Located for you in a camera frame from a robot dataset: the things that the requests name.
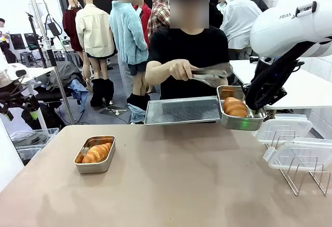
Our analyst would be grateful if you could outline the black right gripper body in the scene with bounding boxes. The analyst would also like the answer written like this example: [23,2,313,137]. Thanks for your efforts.
[263,87,288,106]

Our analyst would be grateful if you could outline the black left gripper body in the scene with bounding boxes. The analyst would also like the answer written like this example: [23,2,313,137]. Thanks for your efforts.
[0,92,34,114]

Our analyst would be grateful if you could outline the steel rectangular container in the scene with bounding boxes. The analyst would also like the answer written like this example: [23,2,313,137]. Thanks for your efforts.
[74,135,117,174]
[216,84,268,132]

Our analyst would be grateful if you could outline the golden croissant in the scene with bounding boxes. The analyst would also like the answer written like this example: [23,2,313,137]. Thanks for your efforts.
[223,96,248,118]
[81,142,113,164]

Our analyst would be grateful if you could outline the steel tongs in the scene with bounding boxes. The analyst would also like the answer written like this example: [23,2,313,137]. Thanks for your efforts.
[190,63,234,87]

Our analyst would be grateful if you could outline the perforated steel tray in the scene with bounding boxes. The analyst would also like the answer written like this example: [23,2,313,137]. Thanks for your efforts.
[144,95,222,126]

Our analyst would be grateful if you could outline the person's right forearm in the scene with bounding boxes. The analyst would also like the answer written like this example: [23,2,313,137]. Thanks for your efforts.
[144,60,174,86]

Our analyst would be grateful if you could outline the person's right hand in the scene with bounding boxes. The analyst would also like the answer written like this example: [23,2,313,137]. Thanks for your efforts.
[170,60,198,81]

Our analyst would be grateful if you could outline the black bag pile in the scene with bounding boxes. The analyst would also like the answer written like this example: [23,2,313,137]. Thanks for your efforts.
[21,102,67,131]

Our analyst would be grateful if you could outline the large clear storage bin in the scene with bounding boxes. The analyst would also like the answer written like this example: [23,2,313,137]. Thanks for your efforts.
[9,127,60,147]

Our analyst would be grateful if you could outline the small clear storage bin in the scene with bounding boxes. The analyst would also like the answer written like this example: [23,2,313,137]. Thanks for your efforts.
[16,146,43,162]

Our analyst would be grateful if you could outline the grey plastic stool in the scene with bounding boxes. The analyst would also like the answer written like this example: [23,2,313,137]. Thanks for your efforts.
[20,51,37,67]

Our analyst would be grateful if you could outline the blue cloth pile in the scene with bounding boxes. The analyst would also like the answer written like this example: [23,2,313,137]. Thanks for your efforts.
[68,79,89,112]

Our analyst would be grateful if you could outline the grey cloth pile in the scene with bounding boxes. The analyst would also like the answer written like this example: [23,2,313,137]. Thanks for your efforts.
[49,61,88,98]

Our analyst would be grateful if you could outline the background person white shirt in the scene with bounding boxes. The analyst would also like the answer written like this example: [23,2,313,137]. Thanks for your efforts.
[0,18,17,64]

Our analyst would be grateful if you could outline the black tripod stand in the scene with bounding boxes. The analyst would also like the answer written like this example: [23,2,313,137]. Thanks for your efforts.
[25,11,48,68]

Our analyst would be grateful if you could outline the white shirt mannequin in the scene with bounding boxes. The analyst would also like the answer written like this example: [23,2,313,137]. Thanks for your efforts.
[219,0,263,51]

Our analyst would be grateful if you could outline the black power adapter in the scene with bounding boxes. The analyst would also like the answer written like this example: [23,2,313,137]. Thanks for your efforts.
[47,22,62,37]

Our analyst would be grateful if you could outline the tall metal pole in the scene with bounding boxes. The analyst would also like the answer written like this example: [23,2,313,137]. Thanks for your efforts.
[24,0,76,124]

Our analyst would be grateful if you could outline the maroon sweater mannequin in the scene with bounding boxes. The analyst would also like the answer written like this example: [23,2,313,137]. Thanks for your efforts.
[62,0,90,79]

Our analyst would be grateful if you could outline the person in black t-shirt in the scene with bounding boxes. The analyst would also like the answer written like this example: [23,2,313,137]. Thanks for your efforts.
[144,0,231,101]

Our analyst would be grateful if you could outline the cream jacket mannequin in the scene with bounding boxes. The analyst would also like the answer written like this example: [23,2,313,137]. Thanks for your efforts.
[75,0,117,108]

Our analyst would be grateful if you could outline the plaid shirt hooded mannequin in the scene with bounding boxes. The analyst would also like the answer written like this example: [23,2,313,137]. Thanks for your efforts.
[147,0,171,39]

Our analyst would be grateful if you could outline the red jacket mannequin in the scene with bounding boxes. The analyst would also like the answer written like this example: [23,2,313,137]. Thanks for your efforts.
[132,0,153,48]

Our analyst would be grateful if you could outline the metal wire lid rack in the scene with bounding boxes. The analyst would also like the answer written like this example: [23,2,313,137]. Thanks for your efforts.
[264,130,331,196]

